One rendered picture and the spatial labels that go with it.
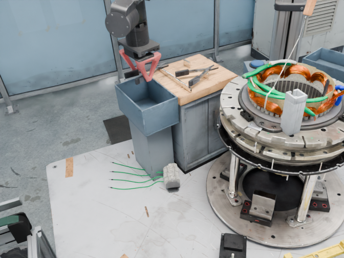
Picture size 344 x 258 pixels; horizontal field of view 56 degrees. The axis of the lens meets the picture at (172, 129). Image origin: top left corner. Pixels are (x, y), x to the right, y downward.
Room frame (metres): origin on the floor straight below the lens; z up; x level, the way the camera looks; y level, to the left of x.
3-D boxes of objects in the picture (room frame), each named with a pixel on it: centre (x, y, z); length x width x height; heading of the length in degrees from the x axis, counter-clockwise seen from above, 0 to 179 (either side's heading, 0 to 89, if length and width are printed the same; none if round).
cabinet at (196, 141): (0.86, -0.07, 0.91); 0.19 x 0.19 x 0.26; 29
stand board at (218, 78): (0.86, -0.07, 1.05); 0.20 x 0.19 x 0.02; 119
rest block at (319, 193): (0.58, -0.38, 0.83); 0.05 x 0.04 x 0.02; 165
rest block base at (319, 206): (0.57, -0.38, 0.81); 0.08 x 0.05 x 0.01; 165
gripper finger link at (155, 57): (0.77, 0.06, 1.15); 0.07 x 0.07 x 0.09; 35
